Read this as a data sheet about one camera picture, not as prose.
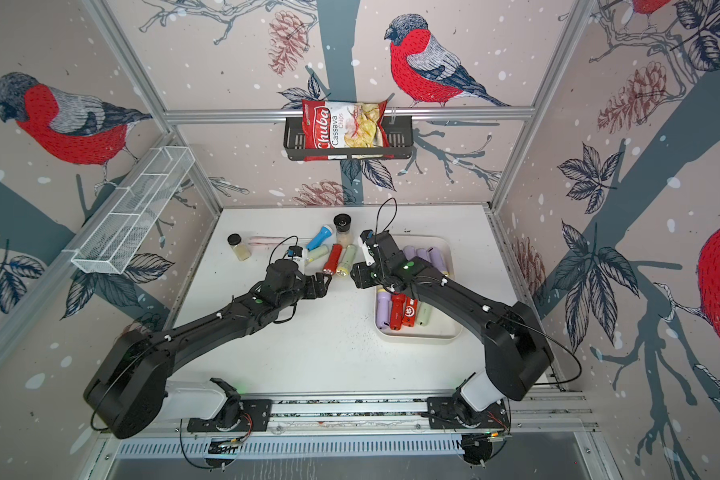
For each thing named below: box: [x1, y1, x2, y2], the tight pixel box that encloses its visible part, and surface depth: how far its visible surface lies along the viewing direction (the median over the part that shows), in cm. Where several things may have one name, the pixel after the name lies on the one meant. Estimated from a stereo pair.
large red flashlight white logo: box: [402, 296, 418, 327], surface depth 90 cm
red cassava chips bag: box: [302, 99, 395, 162], surface depth 89 cm
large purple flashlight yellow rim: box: [377, 288, 391, 329], surface depth 91 cm
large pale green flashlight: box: [417, 302, 432, 326], surface depth 89 cm
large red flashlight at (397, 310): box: [390, 292, 406, 331], surface depth 91 cm
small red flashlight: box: [322, 243, 343, 275], surface depth 105 cm
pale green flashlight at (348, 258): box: [337, 244, 357, 277], surface depth 105 cm
